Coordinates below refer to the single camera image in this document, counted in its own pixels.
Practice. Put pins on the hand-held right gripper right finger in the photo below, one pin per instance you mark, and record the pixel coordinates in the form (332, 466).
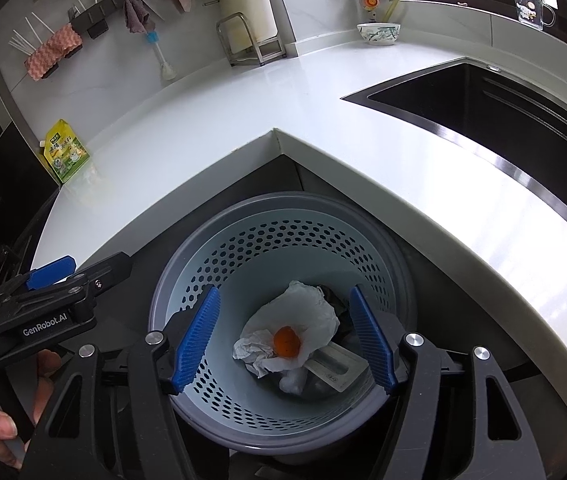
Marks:
(371, 340)

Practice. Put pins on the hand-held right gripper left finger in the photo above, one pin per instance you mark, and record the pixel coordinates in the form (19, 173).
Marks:
(198, 340)

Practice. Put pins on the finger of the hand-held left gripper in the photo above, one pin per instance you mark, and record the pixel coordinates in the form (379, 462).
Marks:
(50, 271)
(108, 267)

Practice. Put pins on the dark grey cloth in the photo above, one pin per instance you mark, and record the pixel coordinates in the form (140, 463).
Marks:
(343, 325)

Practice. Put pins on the clear plastic packet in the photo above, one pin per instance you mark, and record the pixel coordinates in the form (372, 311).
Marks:
(338, 367)

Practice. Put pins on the white tissue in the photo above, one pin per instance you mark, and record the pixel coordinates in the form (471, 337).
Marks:
(251, 352)

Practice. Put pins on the white paper towel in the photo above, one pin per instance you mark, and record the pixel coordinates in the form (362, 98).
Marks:
(303, 315)

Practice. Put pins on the grey perforated wastebasket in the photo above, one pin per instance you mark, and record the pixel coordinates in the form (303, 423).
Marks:
(243, 250)

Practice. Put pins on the black kitchen appliance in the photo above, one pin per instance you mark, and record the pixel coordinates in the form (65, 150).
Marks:
(13, 185)

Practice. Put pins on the yellow green seasoning pouch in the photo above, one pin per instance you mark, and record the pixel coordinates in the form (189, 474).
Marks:
(65, 152)

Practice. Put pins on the white bottle brush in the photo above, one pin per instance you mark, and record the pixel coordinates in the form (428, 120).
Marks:
(167, 70)

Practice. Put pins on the pink wavy dishcloth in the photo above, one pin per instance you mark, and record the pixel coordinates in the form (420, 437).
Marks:
(50, 52)

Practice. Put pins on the bundle of white sticks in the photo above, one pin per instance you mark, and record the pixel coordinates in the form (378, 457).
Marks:
(23, 45)

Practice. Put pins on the grey hanging cloth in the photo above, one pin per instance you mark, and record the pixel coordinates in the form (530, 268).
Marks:
(136, 17)

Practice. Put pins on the black sink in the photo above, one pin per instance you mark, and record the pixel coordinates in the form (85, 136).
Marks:
(488, 110)

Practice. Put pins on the metal cutting board rack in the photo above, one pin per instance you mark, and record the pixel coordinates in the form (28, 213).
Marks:
(268, 52)

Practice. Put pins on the white cutting board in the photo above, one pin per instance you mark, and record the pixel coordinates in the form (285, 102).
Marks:
(248, 0)

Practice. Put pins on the white patterned bowl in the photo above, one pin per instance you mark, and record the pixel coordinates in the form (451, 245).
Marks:
(378, 35)

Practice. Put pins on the clear cartoon mug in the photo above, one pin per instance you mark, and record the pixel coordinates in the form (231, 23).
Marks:
(531, 5)

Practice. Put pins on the black wall rail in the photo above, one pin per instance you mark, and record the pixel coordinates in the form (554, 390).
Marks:
(113, 5)

